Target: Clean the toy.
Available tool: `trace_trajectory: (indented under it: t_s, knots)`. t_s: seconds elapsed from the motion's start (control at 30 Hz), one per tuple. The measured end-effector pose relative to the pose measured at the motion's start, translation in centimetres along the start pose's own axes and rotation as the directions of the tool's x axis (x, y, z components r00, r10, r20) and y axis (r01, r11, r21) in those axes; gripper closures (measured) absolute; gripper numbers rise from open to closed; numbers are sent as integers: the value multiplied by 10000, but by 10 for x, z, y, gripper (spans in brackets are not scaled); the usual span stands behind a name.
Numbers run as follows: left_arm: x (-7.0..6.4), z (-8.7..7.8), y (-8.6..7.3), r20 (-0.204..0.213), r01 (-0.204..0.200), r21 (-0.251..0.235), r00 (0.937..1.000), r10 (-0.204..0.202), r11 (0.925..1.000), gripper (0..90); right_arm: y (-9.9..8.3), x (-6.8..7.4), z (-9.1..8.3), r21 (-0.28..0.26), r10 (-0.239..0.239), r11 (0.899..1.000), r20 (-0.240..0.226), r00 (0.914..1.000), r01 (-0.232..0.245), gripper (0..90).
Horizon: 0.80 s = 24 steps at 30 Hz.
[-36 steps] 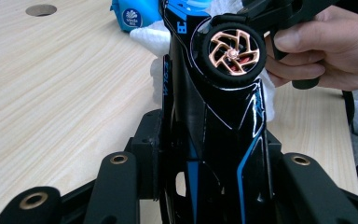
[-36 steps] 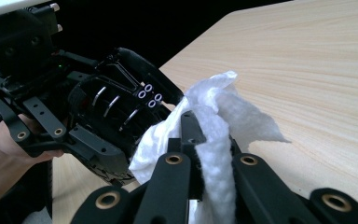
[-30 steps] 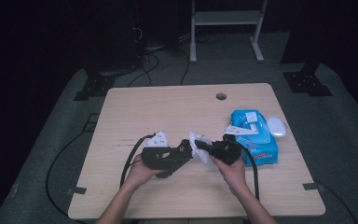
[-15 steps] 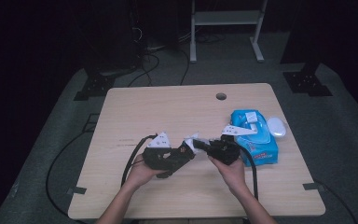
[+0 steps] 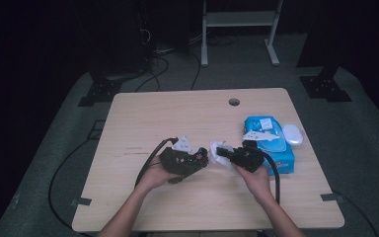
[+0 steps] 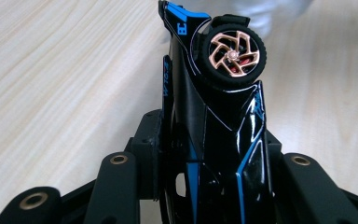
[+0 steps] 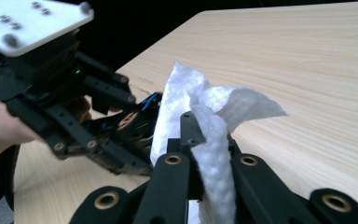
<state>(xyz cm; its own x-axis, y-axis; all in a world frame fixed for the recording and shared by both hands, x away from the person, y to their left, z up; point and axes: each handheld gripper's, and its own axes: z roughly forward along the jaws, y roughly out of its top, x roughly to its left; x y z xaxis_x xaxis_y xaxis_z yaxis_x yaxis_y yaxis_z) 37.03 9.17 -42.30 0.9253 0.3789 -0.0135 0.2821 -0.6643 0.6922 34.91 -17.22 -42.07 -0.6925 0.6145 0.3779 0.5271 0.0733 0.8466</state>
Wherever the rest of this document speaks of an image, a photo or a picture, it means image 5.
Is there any dark equipment cabinet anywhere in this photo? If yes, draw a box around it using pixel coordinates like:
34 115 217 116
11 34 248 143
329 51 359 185
88 0 154 79

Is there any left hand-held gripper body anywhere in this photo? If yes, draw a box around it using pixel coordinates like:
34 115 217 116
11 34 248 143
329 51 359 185
159 135 194 177

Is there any person's right hand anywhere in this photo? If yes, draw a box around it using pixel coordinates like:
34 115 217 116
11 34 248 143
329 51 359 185
232 162 273 200

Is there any white wet wipe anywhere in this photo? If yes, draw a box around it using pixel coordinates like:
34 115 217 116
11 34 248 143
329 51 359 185
208 140 240 175

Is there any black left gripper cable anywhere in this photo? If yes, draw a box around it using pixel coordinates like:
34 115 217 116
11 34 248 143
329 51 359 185
134 136 180 190

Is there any blue wet wipe pack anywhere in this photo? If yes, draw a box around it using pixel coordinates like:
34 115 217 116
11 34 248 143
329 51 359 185
243 115 296 176

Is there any black floor cable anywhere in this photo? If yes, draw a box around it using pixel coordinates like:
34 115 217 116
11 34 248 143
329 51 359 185
189 51 202 92
47 131 107 237
334 191 379 237

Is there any white oval pack lid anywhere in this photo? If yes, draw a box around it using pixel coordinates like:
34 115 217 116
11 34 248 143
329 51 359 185
281 122 305 146

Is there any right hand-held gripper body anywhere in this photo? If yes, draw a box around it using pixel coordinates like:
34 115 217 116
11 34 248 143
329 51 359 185
233 129 281 173

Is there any white metal stand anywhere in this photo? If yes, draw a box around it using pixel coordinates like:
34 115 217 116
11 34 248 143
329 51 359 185
200 0 284 68

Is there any black stand base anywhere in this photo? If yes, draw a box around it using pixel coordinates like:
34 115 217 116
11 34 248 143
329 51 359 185
77 77 123 108
299 65 353 103

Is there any black tape strip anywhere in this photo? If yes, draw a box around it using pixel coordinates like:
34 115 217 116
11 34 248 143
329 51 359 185
70 197 93 207
320 193 345 202

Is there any person's left hand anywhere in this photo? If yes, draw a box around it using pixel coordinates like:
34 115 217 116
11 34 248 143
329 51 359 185
137 154 185 195

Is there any black looped cable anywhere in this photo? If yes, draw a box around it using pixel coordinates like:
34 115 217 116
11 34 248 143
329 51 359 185
134 53 171 93

